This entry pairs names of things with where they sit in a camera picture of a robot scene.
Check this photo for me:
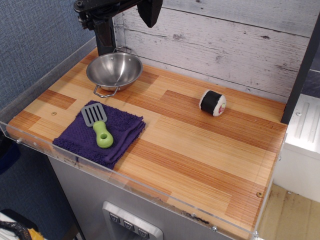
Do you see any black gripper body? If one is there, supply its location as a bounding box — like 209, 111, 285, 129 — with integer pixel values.
73, 0, 140, 30

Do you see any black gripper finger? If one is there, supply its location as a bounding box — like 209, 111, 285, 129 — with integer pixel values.
137, 0, 162, 28

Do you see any grey spatula with green handle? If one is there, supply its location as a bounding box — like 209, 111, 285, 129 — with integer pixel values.
80, 102, 114, 149

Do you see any plush sushi roll toy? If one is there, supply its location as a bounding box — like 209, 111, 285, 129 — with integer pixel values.
198, 89, 227, 117

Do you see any folded purple towel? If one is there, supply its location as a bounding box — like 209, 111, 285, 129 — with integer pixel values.
52, 104, 146, 170

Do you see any silver dispenser panel with buttons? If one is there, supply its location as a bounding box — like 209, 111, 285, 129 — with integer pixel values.
102, 201, 164, 240

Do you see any white ribbed side cabinet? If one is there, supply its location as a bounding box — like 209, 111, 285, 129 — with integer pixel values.
273, 94, 320, 202

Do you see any yellow and black object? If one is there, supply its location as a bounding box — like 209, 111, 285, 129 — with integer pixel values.
0, 221, 45, 240

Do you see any dark vertical corner post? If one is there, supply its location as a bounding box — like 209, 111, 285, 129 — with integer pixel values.
93, 18, 116, 56

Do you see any stainless steel bowl with handles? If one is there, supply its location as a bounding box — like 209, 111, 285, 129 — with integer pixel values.
86, 46, 143, 98

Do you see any clear acrylic guard rail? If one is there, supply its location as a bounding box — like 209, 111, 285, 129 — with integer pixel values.
0, 41, 287, 240

